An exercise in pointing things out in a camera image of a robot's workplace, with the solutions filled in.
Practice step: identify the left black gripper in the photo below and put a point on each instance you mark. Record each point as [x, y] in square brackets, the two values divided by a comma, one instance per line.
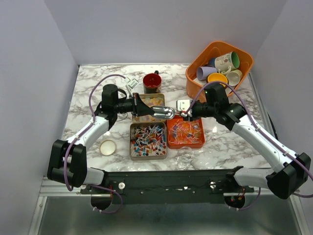
[139, 108]

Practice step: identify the clear glass jar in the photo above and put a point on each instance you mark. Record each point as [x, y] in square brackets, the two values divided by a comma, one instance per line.
[184, 157]

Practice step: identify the lavender cup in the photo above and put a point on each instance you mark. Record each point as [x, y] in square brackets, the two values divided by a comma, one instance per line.
[203, 72]

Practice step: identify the cream cup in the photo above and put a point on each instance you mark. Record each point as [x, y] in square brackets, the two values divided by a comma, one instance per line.
[234, 77]

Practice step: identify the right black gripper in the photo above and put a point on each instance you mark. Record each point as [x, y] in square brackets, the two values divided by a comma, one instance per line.
[192, 112]

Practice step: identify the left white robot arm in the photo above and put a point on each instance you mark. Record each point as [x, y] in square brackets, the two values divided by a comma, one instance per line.
[68, 159]

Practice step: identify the blue cup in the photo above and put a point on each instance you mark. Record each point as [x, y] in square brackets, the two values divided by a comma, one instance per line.
[211, 62]

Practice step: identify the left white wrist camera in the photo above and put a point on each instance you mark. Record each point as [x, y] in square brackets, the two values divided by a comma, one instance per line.
[131, 84]

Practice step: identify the yellow and brown bowl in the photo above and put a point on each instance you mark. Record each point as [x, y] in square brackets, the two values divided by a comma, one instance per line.
[217, 77]

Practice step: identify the gold tin of lollipops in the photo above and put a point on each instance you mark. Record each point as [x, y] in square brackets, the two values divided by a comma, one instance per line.
[148, 141]

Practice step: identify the red and black mug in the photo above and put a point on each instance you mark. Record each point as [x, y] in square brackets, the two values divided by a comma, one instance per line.
[152, 83]

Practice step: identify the gold tin of jelly candies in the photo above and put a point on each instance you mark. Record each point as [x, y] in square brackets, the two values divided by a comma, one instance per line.
[150, 100]

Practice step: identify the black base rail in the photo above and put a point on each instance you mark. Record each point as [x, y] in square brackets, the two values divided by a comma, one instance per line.
[173, 187]

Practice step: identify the orange tray of candies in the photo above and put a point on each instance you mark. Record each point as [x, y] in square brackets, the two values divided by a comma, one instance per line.
[182, 133]

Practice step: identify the silver metal scoop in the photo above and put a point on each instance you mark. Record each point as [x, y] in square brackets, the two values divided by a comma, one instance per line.
[164, 112]

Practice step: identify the aluminium frame rail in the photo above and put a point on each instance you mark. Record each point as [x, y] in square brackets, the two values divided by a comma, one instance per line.
[60, 212]

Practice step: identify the orange plastic bin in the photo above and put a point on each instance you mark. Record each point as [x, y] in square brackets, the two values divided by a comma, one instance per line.
[215, 49]

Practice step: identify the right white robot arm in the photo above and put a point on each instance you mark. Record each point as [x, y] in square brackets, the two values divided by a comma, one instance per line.
[289, 170]

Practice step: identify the floral white mug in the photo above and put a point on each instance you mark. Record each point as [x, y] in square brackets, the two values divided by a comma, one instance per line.
[227, 62]

